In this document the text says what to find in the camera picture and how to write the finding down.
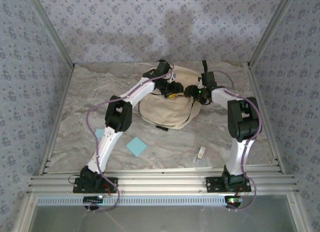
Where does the cream canvas backpack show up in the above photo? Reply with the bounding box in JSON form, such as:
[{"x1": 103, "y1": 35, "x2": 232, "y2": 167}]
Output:
[{"x1": 132, "y1": 59, "x2": 210, "y2": 132}]

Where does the small circuit board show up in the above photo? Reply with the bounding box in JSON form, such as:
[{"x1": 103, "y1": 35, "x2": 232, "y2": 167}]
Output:
[
  {"x1": 224, "y1": 195, "x2": 244, "y2": 207},
  {"x1": 83, "y1": 195, "x2": 105, "y2": 205}
]

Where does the grey metal panel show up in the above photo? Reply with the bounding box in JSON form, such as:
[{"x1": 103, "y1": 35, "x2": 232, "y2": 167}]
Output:
[{"x1": 27, "y1": 204, "x2": 301, "y2": 232}]

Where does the aluminium side rail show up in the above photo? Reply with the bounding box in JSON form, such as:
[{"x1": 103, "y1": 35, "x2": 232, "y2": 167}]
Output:
[
  {"x1": 39, "y1": 63, "x2": 76, "y2": 175},
  {"x1": 246, "y1": 62, "x2": 286, "y2": 175}
]

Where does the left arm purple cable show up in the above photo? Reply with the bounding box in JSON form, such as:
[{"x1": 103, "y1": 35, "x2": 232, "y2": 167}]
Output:
[{"x1": 85, "y1": 63, "x2": 175, "y2": 214}]

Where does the aluminium front rail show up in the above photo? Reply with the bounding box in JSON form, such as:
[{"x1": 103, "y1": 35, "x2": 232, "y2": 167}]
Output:
[{"x1": 26, "y1": 166, "x2": 300, "y2": 196}]

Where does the aluminium frame post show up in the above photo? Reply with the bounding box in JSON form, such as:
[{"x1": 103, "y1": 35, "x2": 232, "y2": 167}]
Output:
[
  {"x1": 24, "y1": 0, "x2": 76, "y2": 68},
  {"x1": 247, "y1": 0, "x2": 299, "y2": 68}
]

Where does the grey slotted cable duct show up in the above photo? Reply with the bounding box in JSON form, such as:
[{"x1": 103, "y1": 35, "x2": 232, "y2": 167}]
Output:
[{"x1": 37, "y1": 195, "x2": 230, "y2": 207}]

